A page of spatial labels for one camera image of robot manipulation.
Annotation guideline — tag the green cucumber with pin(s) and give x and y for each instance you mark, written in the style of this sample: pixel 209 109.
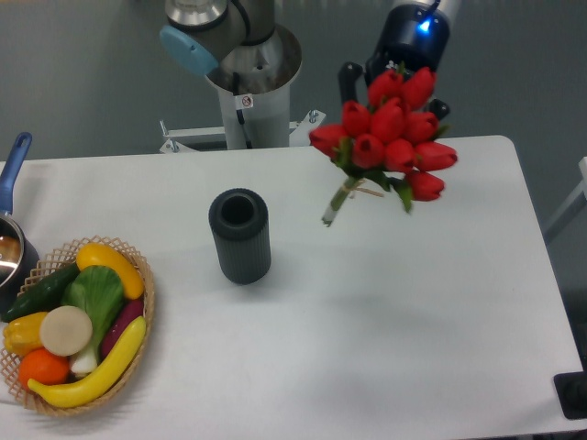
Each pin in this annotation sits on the green cucumber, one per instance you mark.
pixel 42 296

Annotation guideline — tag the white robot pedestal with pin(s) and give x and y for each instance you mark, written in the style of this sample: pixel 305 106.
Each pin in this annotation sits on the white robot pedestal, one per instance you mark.
pixel 249 121

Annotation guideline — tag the beige round slice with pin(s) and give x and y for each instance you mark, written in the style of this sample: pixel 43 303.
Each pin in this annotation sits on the beige round slice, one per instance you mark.
pixel 65 331

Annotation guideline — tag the yellow bell pepper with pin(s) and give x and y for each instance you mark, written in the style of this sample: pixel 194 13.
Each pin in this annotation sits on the yellow bell pepper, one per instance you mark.
pixel 22 335

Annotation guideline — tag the red tulip bouquet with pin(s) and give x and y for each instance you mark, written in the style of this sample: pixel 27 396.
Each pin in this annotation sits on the red tulip bouquet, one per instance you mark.
pixel 391 141

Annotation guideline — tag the black device at edge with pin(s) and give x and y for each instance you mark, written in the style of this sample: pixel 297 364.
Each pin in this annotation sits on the black device at edge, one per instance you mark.
pixel 571 390

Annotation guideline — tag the woven wicker basket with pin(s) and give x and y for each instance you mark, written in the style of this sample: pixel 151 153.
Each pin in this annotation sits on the woven wicker basket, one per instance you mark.
pixel 59 258

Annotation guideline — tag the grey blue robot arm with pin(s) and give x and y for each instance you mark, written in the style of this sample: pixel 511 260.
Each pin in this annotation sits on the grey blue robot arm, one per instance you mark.
pixel 240 49

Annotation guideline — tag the orange fruit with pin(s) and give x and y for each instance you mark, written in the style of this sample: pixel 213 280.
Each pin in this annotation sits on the orange fruit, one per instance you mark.
pixel 44 367

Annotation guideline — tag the green bok choy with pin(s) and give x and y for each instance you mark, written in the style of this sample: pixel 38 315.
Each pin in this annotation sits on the green bok choy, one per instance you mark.
pixel 98 291

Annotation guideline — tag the purple sweet potato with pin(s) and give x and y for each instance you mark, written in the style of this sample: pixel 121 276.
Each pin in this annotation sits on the purple sweet potato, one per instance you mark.
pixel 128 313

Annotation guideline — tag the blue handled saucepan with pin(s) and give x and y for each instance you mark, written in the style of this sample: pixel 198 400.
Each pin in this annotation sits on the blue handled saucepan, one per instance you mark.
pixel 18 256

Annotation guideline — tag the white frame at right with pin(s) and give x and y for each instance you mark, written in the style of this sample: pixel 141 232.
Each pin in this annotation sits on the white frame at right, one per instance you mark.
pixel 571 206

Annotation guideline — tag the dark grey ribbed vase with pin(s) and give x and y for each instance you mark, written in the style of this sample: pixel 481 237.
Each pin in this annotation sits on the dark grey ribbed vase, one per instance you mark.
pixel 239 222

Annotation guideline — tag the yellow banana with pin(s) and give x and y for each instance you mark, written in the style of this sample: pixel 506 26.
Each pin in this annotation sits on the yellow banana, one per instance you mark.
pixel 100 381

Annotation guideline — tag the yellow squash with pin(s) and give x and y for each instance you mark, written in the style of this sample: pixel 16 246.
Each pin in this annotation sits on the yellow squash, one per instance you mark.
pixel 97 254

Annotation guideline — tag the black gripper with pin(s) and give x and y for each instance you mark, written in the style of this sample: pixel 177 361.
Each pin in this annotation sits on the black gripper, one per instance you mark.
pixel 415 36

